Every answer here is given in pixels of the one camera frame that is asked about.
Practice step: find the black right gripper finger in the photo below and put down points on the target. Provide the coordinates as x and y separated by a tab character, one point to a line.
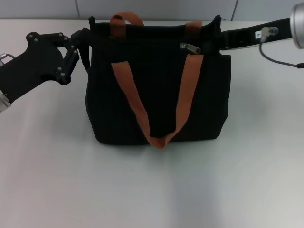
213	47
217	39

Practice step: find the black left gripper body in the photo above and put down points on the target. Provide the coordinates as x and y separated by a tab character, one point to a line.
31	64

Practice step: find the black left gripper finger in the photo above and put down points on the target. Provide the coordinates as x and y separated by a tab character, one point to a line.
61	40
71	58

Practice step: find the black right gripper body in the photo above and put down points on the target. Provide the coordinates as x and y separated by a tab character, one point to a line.
247	35

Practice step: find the silver metal zipper pull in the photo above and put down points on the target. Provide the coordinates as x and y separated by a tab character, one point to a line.
190	48

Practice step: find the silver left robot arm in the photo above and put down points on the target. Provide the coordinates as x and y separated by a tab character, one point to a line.
3	103

